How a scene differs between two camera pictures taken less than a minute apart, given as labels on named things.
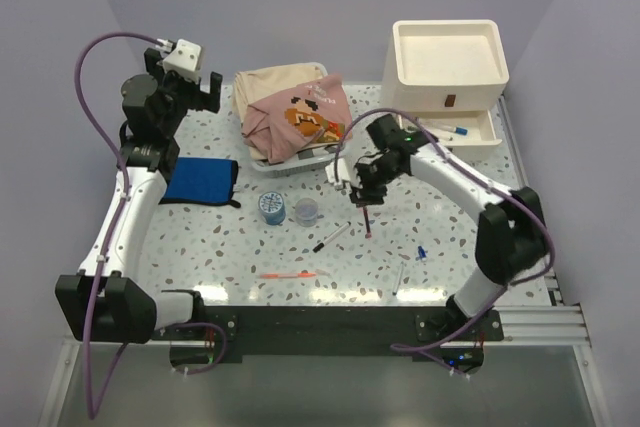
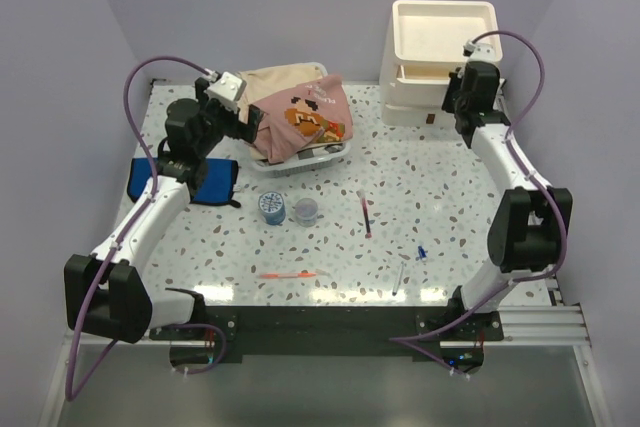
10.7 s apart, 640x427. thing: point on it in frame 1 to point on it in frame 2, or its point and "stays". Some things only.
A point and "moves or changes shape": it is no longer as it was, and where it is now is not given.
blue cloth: (205, 181) stays
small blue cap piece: (422, 253) stays
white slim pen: (395, 288) stays
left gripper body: (180, 100) to (218, 125)
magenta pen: (368, 233) stays
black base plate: (226, 330) stays
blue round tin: (272, 207) stays
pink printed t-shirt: (283, 124) stays
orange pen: (268, 276) stays
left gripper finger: (170, 77) to (216, 106)
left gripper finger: (211, 102) to (249, 131)
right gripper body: (373, 177) to (454, 100)
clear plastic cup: (306, 212) stays
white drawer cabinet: (448, 74) moves or changes shape
